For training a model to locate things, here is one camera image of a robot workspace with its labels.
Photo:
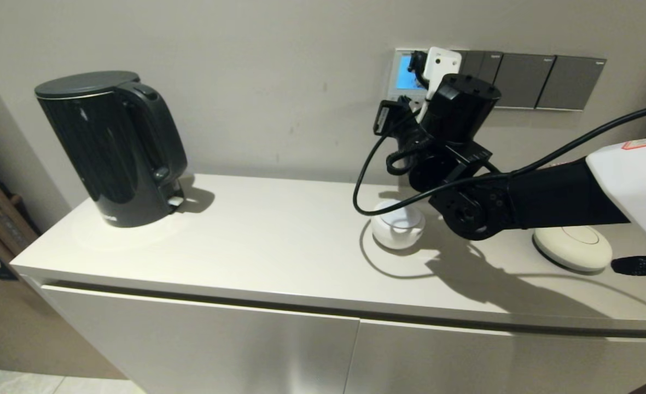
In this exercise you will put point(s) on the grey single wall switch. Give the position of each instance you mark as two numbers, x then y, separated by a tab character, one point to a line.
525	82
571	82

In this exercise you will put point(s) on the black electric kettle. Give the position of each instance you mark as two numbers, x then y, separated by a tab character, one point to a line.
109	153

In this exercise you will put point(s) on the white wall thermostat panel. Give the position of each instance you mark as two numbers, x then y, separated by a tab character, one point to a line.
405	68

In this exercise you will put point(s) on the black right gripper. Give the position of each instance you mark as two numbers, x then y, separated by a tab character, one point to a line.
462	109

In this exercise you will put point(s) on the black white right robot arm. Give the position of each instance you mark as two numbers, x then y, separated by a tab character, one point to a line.
552	197

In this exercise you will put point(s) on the small white round speaker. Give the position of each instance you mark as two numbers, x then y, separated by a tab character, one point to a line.
396	236

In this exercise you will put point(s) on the white sideboard cabinet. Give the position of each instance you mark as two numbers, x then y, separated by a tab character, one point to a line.
191	285

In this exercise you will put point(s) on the metal door lock plate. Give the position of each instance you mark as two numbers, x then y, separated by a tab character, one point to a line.
5	221

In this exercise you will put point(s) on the black wrist connector box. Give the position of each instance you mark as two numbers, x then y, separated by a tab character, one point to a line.
388	117

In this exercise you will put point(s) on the cream flat round device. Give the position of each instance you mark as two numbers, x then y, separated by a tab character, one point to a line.
574	253

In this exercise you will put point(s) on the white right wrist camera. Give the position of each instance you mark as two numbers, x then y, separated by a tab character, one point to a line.
440	65

